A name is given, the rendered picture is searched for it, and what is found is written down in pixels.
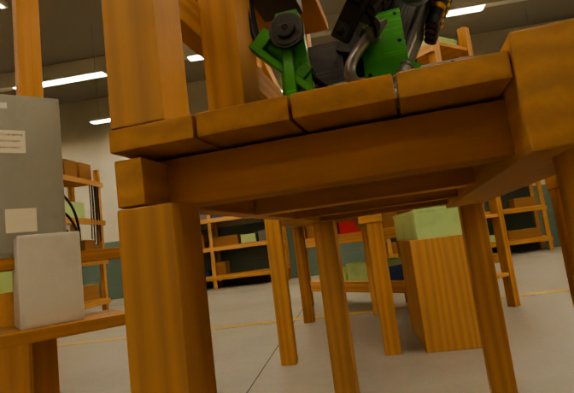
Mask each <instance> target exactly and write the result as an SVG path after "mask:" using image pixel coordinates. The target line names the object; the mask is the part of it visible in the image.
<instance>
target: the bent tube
mask: <svg viewBox="0 0 574 393"><path fill-rule="evenodd" d="M363 32H364V33H363V35H362V36H361V38H360V39H359V41H358V42H357V44H356V45H355V47H354V48H353V49H352V50H351V52H350V53H349V55H348V58H347V60H346V62H345V66H344V76H345V79H346V81H347V82H351V81H356V80H360V79H361V78H359V77H358V76H357V74H356V66H357V63H358V61H359V59H360V58H361V57H362V55H363V54H364V52H365V51H366V49H367V48H368V46H369V45H370V39H369V38H368V37H369V34H368V32H367V31H366V27H365V26H363ZM394 90H395V98H398V96H397V89H396V86H395V85H394Z"/></svg>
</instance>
